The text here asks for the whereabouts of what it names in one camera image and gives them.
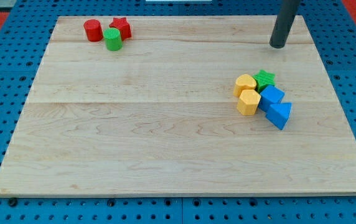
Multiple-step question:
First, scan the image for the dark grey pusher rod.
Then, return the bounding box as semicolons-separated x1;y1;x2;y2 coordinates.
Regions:
269;0;301;49

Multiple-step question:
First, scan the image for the green star block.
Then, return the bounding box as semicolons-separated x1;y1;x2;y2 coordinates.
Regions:
253;70;275;93

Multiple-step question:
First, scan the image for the blue cube block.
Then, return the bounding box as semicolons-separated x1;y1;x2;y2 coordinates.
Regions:
258;85;285;112

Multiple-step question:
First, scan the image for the green cylinder block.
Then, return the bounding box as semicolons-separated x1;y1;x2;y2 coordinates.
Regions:
103;27;123;51

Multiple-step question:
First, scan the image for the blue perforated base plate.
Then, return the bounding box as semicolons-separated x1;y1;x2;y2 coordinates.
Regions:
0;0;356;223

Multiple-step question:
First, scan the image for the red star block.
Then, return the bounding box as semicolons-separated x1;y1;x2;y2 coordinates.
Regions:
109;17;132;41

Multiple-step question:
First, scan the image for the blue triangle block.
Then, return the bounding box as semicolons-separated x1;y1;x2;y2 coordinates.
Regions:
266;102;293;131

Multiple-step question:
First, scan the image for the wooden board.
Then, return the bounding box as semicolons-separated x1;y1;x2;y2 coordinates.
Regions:
0;16;356;198

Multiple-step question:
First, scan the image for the red cylinder block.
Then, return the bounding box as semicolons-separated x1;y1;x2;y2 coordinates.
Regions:
83;19;103;42

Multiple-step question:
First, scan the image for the yellow heart block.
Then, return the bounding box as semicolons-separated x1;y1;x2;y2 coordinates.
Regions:
233;74;257;97

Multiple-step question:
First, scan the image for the yellow hexagon block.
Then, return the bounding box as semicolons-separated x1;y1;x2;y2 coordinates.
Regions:
237;90;261;116

